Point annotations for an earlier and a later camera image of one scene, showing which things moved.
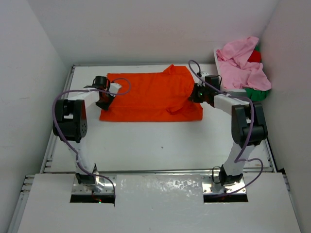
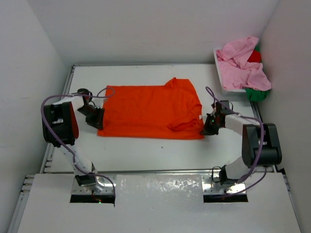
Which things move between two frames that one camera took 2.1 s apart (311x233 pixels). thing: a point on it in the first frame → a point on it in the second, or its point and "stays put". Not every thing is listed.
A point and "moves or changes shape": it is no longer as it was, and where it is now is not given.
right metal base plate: x=209 y=187 stays put
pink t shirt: x=235 y=72 stays put
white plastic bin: x=231 y=90 stays put
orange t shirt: x=153 y=97 moves or changes shape
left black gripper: x=105 y=107 → x=94 y=123
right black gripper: x=194 y=97 → x=206 y=129
